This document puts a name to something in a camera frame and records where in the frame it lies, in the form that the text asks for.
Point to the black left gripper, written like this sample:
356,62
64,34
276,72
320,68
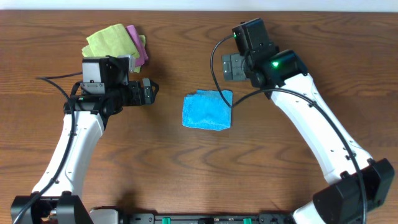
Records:
148,98

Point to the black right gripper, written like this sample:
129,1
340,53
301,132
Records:
232,66

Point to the blue microfiber cloth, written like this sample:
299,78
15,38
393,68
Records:
206,110

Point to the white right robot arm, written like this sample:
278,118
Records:
357,184

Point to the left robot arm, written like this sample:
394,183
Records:
104,91

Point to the pink folded cloth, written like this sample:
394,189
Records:
139,41

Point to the green folded cloth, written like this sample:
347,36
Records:
113,40

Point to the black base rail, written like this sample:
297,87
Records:
112,216

